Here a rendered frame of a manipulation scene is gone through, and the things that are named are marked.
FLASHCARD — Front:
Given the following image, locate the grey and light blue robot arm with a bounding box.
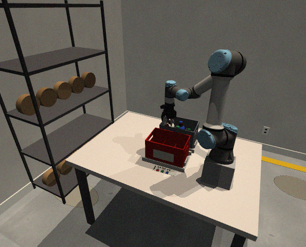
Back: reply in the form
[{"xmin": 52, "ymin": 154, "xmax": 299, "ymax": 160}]
[{"xmin": 165, "ymin": 49, "xmax": 247, "ymax": 165}]

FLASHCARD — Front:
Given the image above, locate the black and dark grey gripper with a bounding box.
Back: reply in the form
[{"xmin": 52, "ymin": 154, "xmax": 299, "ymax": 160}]
[{"xmin": 161, "ymin": 102, "xmax": 176, "ymax": 126}]

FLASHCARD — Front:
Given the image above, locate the beige paper pick list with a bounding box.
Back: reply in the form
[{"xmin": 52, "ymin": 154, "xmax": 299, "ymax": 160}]
[{"xmin": 152, "ymin": 165, "xmax": 176, "ymax": 176}]

